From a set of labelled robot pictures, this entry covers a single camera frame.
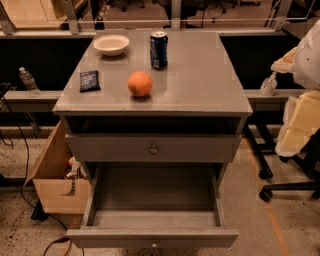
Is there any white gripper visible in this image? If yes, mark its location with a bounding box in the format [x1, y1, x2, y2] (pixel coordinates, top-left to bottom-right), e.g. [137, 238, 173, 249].
[271, 20, 320, 157]

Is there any blue pepsi can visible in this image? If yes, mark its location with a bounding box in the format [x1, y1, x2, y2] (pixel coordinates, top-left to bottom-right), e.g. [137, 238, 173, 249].
[150, 31, 168, 70]

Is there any grey drawer cabinet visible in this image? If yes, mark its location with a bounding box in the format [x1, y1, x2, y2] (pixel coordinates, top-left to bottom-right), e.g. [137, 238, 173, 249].
[54, 30, 252, 178]

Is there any open middle drawer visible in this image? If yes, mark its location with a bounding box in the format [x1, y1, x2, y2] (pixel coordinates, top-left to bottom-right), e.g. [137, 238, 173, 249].
[67, 164, 239, 249]

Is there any closed top drawer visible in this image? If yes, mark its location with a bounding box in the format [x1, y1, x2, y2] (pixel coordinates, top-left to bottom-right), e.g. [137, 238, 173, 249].
[65, 134, 241, 163]

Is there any hand sanitizer bottle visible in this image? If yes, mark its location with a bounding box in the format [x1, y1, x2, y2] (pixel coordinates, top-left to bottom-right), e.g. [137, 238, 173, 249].
[260, 72, 277, 96]

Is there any black office chair base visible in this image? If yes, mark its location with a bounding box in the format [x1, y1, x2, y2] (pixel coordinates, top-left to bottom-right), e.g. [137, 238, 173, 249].
[244, 125, 320, 202]

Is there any orange fruit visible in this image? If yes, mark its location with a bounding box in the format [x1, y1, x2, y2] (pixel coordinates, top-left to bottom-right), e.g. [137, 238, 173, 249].
[127, 71, 153, 97]

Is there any white bowl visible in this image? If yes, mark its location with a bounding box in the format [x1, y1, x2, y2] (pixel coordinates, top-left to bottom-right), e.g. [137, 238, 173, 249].
[93, 35, 130, 57]

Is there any dark blue snack packet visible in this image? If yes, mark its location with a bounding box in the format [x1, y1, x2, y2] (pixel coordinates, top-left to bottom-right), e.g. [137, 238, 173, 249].
[80, 71, 100, 93]

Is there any cardboard box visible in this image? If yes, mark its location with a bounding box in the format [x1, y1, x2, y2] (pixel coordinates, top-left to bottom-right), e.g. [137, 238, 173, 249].
[25, 121, 91, 214]

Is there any clear water bottle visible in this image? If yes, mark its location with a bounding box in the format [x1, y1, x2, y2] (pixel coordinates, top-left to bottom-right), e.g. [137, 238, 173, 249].
[19, 67, 41, 97]

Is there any black floor cable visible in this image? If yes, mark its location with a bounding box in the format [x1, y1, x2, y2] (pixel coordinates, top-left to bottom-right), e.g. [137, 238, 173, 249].
[0, 96, 73, 256]

